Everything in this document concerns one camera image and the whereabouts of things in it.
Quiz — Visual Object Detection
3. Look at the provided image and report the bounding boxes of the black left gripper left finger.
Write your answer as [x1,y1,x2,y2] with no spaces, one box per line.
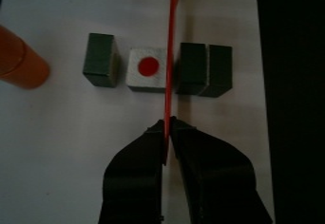
[98,118,172,224]

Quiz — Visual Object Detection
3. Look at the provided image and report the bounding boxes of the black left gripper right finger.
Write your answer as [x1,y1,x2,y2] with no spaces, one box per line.
[169,116,275,224]

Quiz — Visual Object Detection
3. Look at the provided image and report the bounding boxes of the red toy knife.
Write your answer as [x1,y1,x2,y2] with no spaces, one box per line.
[162,0,182,166]

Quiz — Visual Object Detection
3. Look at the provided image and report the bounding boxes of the dark green toy sushi piece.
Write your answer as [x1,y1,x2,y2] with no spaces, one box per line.
[197,44,235,99]
[174,42,210,96]
[82,32,121,88]

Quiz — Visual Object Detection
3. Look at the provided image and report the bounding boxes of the white cutting board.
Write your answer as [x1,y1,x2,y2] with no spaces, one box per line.
[0,0,277,224]

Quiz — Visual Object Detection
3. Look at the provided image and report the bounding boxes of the white block with red dot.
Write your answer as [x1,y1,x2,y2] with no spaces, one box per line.
[125,47,170,93]

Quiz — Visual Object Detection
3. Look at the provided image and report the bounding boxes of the orange toy carrot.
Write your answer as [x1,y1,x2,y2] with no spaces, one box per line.
[0,24,53,90]

